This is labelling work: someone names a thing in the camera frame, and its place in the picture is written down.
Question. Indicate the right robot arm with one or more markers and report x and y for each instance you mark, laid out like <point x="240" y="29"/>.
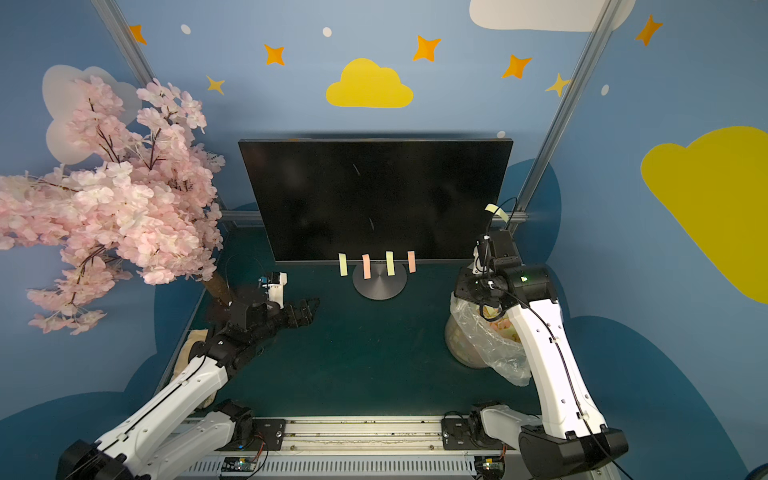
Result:
<point x="510" y="313"/>

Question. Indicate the round grey monitor stand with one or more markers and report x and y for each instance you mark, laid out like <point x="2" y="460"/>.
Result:
<point x="380" y="286"/>

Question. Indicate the small circuit board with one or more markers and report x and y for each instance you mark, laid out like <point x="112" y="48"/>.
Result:
<point x="488" y="468"/>
<point x="238" y="465"/>

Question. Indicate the pink sticky note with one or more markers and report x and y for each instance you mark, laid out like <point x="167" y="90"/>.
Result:
<point x="366" y="264"/>
<point x="411" y="261"/>

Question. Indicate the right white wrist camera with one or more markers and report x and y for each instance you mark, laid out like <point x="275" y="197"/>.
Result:
<point x="481" y="255"/>

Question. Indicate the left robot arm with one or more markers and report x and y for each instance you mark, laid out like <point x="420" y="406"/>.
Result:
<point x="142" y="447"/>

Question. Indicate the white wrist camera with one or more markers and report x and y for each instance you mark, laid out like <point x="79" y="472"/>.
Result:
<point x="273" y="283"/>
<point x="481" y="255"/>

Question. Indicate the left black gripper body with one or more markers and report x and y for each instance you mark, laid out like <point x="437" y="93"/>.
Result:
<point x="287" y="314"/>

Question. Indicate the pink cherry blossom tree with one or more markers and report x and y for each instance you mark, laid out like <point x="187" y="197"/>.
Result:
<point x="149" y="209"/>

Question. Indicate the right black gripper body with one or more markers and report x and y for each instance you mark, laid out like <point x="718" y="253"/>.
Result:
<point x="498" y="248"/>

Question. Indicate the aluminium mounting rail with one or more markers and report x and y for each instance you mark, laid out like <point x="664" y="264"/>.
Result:
<point x="354" y="447"/>

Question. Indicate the black computer monitor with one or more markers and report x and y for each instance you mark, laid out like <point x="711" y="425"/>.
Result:
<point x="322" y="197"/>

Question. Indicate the right aluminium frame post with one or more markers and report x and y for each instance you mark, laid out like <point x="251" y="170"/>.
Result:
<point x="606" y="23"/>

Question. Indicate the brown tree trunk base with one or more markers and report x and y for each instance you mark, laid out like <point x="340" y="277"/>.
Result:
<point x="223" y="304"/>

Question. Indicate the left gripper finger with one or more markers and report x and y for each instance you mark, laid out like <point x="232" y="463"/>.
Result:
<point x="307" y="306"/>
<point x="304" y="319"/>

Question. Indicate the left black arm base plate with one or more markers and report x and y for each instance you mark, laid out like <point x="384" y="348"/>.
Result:
<point x="258" y="433"/>

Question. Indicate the left aluminium frame post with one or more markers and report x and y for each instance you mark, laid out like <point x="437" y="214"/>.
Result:
<point x="116" y="24"/>

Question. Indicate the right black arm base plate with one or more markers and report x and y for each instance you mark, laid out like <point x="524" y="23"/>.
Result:
<point x="475" y="433"/>

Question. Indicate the green sticky note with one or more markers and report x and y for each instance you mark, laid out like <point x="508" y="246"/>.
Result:
<point x="390" y="263"/>
<point x="343" y="266"/>

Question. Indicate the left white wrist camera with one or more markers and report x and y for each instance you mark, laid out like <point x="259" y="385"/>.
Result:
<point x="273" y="283"/>

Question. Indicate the right small circuit board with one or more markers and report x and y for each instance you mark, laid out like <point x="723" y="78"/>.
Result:
<point x="488" y="468"/>

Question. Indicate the left small circuit board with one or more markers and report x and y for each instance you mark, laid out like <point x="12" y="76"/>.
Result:
<point x="238" y="465"/>

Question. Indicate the green sticky note monitor edge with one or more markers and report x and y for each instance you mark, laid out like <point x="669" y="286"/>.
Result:
<point x="497" y="211"/>

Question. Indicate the bin with clear plastic bag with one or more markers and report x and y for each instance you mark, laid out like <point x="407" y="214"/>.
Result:
<point x="479" y="344"/>

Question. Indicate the aluminium frame post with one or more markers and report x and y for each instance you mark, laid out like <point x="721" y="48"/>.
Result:
<point x="606" y="23"/>
<point x="116" y="24"/>

